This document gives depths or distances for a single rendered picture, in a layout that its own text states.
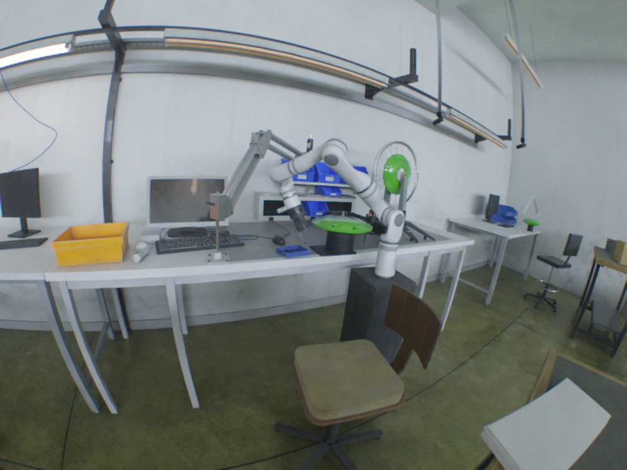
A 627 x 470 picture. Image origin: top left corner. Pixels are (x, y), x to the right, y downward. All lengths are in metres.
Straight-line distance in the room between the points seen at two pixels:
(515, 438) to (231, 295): 2.14
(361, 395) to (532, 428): 0.62
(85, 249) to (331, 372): 1.10
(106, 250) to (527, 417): 1.36
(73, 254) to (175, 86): 1.35
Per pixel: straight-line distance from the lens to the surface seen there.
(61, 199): 2.23
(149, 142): 2.00
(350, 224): 1.23
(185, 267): 1.09
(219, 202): 1.06
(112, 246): 1.20
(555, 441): 0.51
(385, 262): 1.23
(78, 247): 1.23
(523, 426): 0.49
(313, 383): 0.95
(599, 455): 0.59
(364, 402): 0.93
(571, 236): 3.84
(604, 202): 5.38
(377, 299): 1.19
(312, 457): 1.39
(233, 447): 1.51
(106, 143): 2.03
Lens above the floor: 1.31
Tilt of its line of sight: 14 degrees down
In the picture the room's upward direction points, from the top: 5 degrees clockwise
